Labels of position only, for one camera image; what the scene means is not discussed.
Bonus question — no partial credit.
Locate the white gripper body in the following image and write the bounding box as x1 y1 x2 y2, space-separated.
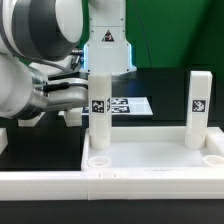
44 78 88 111

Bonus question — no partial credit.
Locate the white desk top tray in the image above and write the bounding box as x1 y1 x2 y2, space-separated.
81 126 224 171

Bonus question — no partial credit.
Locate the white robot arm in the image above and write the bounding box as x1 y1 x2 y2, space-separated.
0 0 136 120

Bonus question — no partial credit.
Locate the fiducial marker sheet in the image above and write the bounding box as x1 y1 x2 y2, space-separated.
82 97 153 116

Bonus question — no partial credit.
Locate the white left fence block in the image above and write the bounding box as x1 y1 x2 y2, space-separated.
0 128 8 155

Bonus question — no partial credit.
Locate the white front fence bar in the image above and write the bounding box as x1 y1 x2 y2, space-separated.
0 169 224 201

